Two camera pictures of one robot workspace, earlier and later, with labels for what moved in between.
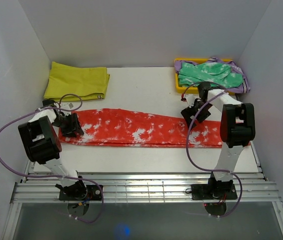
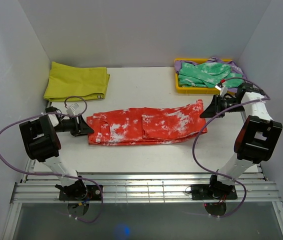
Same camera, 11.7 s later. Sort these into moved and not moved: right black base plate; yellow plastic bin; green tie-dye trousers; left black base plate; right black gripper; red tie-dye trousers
Moved: right black gripper; red tie-dye trousers
Not moved: left black base plate; right black base plate; green tie-dye trousers; yellow plastic bin
